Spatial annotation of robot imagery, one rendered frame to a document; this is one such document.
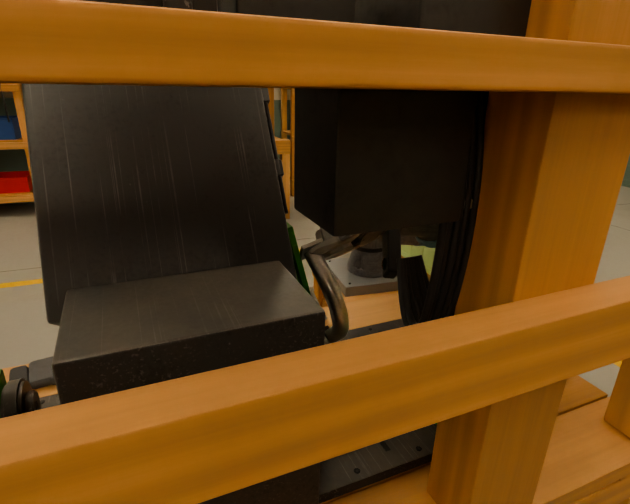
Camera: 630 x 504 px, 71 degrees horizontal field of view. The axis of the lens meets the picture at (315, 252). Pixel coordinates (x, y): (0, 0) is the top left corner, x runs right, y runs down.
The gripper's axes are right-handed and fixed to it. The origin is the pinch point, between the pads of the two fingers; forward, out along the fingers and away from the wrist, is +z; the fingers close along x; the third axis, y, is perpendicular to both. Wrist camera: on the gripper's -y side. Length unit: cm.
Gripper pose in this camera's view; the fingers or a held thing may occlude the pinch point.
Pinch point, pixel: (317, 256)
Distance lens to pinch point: 77.3
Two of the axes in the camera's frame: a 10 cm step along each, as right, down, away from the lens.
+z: -8.7, 4.1, -2.7
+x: 1.1, -3.7, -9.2
